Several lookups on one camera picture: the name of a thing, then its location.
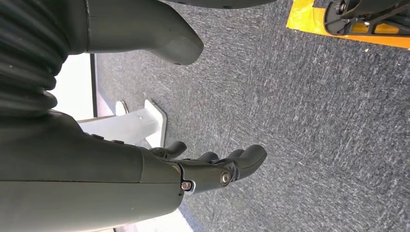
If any grey kiosk stand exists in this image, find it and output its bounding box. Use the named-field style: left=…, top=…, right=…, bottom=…
left=77, top=99, right=168, bottom=149

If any yellow floor tape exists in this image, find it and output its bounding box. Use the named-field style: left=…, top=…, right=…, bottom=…
left=286, top=0, right=410, bottom=50

